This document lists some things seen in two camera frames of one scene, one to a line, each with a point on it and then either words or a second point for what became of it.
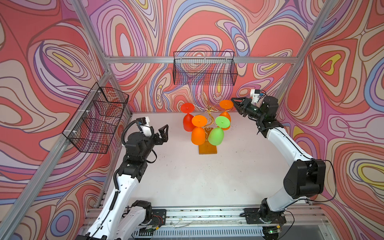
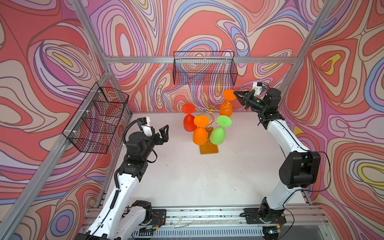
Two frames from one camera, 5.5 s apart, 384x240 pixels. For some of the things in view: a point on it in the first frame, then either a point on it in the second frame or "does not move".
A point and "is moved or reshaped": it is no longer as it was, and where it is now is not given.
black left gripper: x=159 y=141 does not move
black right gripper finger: x=241 y=100 to x=241 y=93
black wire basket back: x=204 y=68 does not move
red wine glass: x=188 y=108 does not move
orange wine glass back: x=226 y=104 is moved or reshaped
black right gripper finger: x=240 y=109 to x=240 y=95
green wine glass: x=216 y=135 does not move
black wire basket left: x=92 y=128 does not move
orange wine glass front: x=198 y=134 does not move
